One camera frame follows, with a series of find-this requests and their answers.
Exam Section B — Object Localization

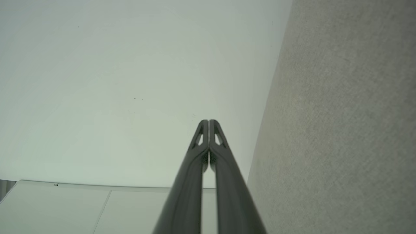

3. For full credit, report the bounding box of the grey cushion surface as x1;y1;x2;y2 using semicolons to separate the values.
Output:
247;0;416;234

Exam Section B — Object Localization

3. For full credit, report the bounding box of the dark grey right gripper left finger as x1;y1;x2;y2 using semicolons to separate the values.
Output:
153;119;209;234

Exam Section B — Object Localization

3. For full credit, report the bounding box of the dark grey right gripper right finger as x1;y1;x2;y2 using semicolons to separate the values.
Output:
209;119;267;234

